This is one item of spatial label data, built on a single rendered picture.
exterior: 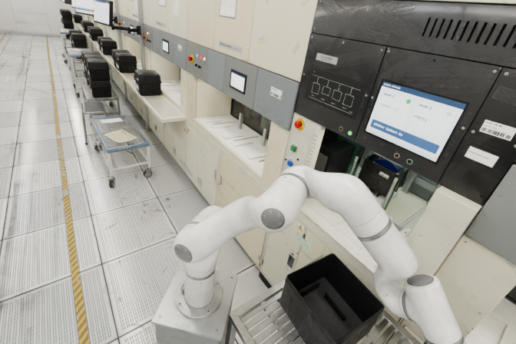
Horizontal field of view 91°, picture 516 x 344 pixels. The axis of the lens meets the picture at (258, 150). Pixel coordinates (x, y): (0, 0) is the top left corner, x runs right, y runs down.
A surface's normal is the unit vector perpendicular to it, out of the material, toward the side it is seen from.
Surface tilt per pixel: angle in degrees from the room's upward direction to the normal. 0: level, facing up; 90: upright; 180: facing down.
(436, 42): 90
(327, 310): 0
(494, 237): 90
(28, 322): 0
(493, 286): 90
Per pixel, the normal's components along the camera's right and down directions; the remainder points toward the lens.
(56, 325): 0.14, -0.88
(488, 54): -0.80, 0.18
